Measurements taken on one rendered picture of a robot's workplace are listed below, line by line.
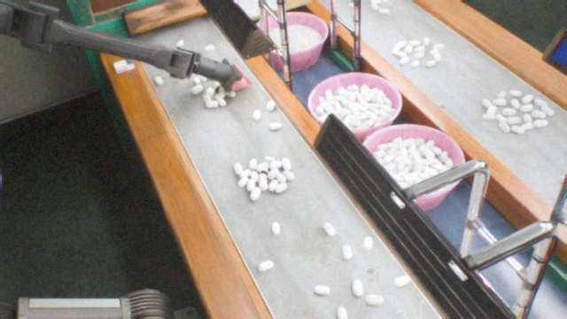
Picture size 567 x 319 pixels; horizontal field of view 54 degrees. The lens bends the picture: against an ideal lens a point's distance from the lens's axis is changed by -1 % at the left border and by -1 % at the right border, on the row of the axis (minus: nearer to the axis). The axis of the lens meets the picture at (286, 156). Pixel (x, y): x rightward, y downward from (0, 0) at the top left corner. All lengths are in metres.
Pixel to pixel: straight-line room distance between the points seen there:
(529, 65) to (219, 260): 1.10
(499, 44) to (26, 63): 2.10
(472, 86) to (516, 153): 0.30
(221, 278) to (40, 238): 1.45
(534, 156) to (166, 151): 0.97
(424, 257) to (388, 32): 1.24
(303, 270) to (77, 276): 1.30
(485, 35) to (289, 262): 1.05
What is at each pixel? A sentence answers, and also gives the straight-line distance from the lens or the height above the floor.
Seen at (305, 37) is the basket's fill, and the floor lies 0.73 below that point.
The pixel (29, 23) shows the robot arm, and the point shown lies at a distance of 1.51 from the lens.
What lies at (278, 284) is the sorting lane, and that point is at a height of 0.74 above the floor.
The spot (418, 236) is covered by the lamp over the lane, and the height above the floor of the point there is 1.10.
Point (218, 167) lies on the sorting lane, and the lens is 1.52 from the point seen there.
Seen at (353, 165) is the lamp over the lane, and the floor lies 1.09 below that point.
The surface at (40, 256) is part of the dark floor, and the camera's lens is 2.53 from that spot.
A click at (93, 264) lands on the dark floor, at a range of 2.40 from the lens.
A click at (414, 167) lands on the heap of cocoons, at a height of 0.74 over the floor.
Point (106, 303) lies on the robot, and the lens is 1.23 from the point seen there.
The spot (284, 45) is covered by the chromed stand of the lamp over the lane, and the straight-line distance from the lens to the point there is 1.65.
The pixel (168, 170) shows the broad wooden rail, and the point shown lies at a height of 0.76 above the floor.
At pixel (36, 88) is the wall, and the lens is 3.03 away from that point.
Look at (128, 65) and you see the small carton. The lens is 1.92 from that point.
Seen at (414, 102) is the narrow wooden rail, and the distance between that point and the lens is 1.64.
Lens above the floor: 1.77
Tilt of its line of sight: 43 degrees down
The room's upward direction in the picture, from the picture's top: 7 degrees counter-clockwise
